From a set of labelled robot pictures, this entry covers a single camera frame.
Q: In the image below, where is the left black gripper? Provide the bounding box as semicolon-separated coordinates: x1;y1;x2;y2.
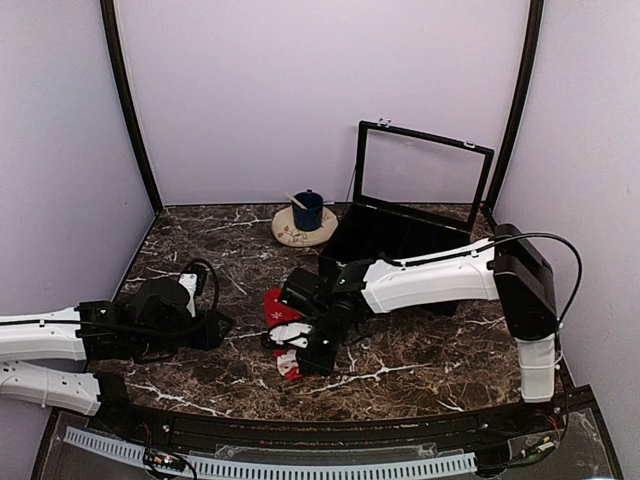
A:
135;309;233;358

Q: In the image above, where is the red Santa Christmas sock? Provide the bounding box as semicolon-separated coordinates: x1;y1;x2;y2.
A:
264;289;303;381

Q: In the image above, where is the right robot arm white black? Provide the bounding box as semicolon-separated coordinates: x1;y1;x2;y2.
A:
267;224;560;434

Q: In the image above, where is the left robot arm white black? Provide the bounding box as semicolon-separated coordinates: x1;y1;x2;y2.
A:
1;269;233;436

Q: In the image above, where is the blue ceramic cup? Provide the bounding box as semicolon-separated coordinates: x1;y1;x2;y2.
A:
292;189;324;232

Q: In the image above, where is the cream floral plate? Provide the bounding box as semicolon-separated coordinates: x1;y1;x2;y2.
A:
271;205;339;248

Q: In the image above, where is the wooden stick in cup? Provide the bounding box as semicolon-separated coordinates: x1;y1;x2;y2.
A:
284;191;307;210

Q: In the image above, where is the black compartment box glass lid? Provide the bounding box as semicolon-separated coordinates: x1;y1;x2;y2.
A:
318;119;496;316

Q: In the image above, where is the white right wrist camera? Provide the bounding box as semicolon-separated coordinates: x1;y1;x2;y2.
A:
267;321;312;349

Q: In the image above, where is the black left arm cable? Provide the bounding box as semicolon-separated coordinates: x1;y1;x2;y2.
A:
74;258;221;336

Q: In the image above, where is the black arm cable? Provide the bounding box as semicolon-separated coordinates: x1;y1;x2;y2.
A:
489;231;584;326
74;258;221;336

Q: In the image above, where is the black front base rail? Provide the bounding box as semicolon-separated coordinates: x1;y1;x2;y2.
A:
89;385;595;451

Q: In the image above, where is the white slotted cable duct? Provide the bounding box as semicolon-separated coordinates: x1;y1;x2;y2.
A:
63;427;477;479

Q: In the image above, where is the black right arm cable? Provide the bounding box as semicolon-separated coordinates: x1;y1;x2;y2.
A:
489;231;584;326

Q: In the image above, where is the left black frame post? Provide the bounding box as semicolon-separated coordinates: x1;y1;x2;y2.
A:
99;0;164;216

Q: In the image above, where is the black frame post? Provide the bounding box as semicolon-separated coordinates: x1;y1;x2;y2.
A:
99;0;164;216
483;0;545;216

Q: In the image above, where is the right black frame post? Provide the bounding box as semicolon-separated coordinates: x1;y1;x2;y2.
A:
483;0;545;216

